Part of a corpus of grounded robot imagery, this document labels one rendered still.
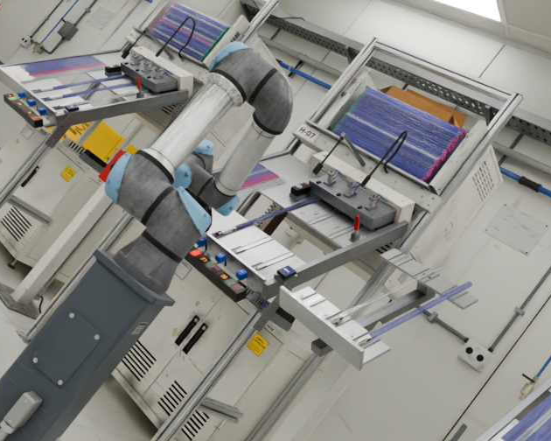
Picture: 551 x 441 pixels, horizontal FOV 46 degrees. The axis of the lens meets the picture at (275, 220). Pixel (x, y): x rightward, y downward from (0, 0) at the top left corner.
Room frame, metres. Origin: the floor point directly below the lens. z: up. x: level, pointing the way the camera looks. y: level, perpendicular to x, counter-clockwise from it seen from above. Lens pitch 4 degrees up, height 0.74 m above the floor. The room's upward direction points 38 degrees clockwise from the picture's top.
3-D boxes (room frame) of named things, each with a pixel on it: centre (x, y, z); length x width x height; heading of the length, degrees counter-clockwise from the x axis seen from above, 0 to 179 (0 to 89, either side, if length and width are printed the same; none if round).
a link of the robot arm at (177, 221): (1.58, 0.18, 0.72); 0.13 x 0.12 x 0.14; 89
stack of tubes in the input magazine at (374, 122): (2.63, -0.19, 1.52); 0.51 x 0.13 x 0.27; 53
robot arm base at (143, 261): (1.58, 0.18, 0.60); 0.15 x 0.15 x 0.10
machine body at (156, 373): (2.76, -0.21, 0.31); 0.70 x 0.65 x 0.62; 53
